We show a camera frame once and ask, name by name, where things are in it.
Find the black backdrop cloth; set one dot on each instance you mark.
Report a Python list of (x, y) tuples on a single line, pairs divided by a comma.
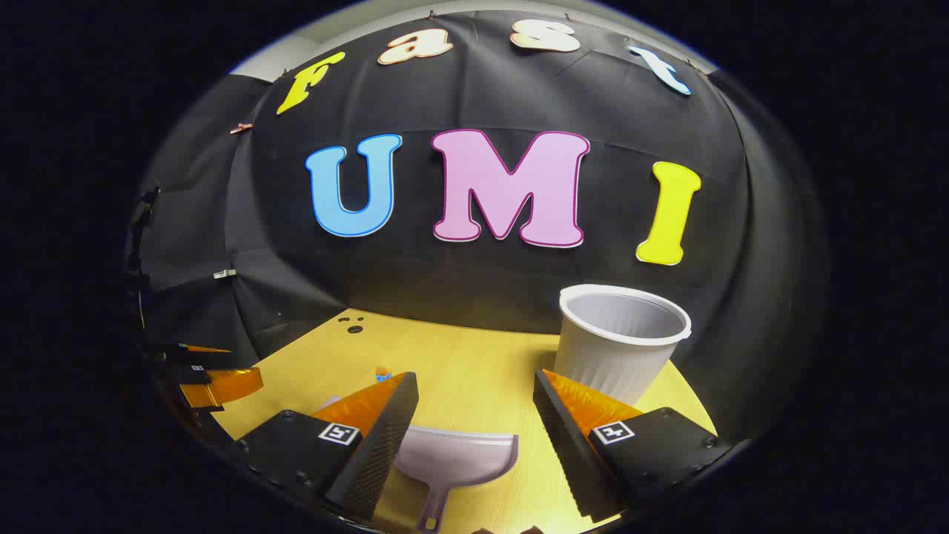
[(474, 89)]

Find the white ribbed garbage bin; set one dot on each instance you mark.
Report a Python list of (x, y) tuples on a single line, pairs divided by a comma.
[(615, 356)]

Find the silver cloth clip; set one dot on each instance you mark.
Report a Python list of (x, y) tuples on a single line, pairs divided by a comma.
[(225, 274)]

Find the lilac plastic dustpan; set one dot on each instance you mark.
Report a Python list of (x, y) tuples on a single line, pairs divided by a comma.
[(456, 456)]

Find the blue trash piece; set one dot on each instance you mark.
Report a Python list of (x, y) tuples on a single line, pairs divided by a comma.
[(382, 374)]

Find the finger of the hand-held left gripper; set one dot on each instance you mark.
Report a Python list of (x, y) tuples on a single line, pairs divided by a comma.
[(189, 356), (230, 384)]

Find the wooden desktop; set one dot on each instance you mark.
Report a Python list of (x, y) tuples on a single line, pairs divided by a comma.
[(474, 371)]

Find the copper cloth clip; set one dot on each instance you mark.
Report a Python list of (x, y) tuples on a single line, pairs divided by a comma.
[(241, 128)]

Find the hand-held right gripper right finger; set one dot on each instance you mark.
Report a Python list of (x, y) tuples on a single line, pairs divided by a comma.
[(563, 445)]

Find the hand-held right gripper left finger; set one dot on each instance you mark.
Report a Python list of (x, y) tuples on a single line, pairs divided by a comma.
[(385, 445)]

